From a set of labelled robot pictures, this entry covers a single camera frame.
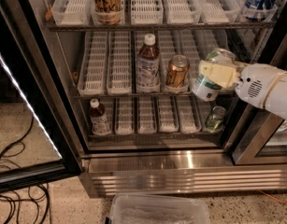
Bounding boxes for stainless steel fridge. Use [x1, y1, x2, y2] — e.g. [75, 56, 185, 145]
[21, 0, 287, 197]

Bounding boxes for gold beverage can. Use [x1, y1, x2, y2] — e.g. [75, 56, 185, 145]
[165, 54, 190, 93]

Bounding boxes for brown tea bottle shelf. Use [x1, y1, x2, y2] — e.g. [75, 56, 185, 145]
[136, 34, 160, 93]
[90, 99, 111, 136]

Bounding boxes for tall gold black can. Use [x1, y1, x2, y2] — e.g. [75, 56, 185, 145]
[93, 0, 122, 25]

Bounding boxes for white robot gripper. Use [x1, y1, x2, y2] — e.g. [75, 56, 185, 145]
[199, 60, 287, 110]

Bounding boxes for orange floor cable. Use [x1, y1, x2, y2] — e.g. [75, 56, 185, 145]
[258, 189, 287, 207]

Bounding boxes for top wire shelf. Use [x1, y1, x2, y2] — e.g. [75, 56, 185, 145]
[47, 21, 276, 32]

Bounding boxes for black floor cables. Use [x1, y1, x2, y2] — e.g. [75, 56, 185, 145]
[0, 115, 51, 224]

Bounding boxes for open fridge glass door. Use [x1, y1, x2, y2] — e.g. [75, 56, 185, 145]
[0, 0, 82, 193]

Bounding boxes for white green 7up can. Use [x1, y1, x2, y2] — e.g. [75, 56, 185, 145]
[192, 48, 236, 102]

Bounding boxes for clear plastic storage bin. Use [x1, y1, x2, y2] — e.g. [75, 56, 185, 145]
[105, 194, 210, 224]

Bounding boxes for brown tea bottle middle shelf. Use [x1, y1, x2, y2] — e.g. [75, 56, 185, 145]
[136, 34, 160, 93]

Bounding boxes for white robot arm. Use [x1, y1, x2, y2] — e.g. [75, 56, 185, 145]
[199, 60, 287, 121]

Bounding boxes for wire shelf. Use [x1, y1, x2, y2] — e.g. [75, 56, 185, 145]
[74, 91, 235, 100]
[47, 21, 276, 32]

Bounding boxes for middle wire shelf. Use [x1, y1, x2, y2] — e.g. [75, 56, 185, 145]
[74, 91, 235, 100]

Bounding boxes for brown tea bottle bottom shelf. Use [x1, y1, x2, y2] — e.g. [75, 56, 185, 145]
[90, 99, 111, 136]

